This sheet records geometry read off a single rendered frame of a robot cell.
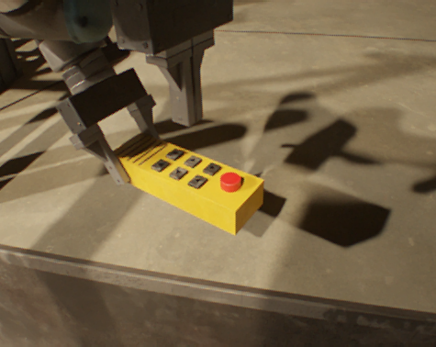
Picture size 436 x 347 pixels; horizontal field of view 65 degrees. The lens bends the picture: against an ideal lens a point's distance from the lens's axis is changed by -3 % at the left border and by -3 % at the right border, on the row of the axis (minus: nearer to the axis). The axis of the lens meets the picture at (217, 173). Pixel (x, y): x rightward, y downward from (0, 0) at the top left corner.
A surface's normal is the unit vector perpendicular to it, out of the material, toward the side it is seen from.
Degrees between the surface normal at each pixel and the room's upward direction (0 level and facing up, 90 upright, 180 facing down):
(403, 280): 0
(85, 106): 60
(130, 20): 90
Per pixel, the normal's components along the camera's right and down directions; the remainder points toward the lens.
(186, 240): -0.04, -0.79
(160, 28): 0.82, 0.33
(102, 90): 0.70, -0.11
